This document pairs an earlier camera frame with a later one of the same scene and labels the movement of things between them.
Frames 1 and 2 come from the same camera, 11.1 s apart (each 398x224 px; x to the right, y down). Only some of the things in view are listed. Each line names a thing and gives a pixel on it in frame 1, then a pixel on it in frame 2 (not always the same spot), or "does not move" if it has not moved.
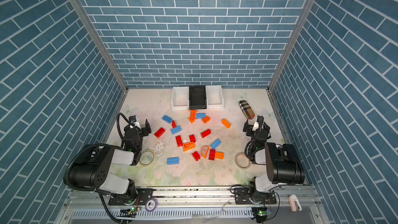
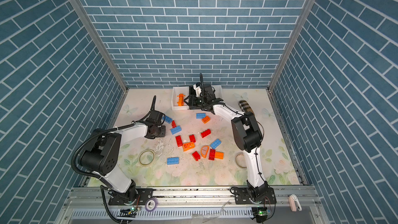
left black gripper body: x=144 y=132 -> x=160 y=131
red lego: x=205 y=133 does not move
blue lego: x=167 y=119 does not move
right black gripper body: x=250 y=133 -> x=202 y=102
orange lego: x=218 y=155 does not move
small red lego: x=192 y=138 does not move
